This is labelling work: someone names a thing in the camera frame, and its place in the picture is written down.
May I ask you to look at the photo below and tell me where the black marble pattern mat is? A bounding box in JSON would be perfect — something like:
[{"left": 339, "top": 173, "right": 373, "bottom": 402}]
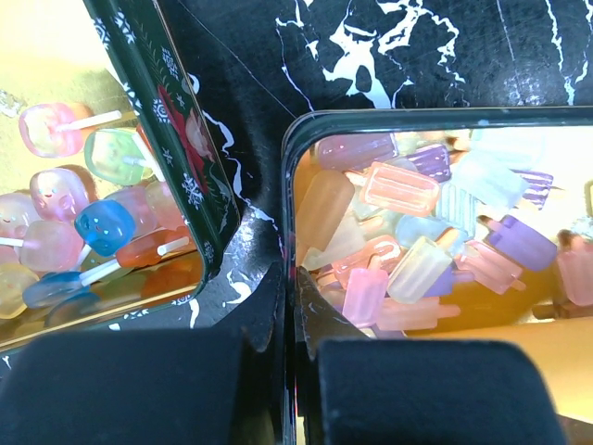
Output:
[{"left": 0, "top": 0, "right": 593, "bottom": 372}]

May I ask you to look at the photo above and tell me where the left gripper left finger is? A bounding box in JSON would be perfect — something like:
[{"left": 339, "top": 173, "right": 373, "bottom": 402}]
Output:
[{"left": 1, "top": 263, "right": 284, "bottom": 444}]

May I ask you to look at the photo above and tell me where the gold tin with lollipops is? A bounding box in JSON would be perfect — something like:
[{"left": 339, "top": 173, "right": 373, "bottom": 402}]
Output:
[{"left": 1, "top": 1, "right": 240, "bottom": 354}]

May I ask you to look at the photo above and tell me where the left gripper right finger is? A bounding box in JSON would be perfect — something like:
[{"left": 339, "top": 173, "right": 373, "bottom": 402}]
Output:
[{"left": 294, "top": 268, "right": 566, "bottom": 444}]

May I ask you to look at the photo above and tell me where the gold tin with gummies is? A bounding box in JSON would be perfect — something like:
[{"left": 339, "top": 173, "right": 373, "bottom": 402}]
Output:
[{"left": 282, "top": 107, "right": 592, "bottom": 444}]

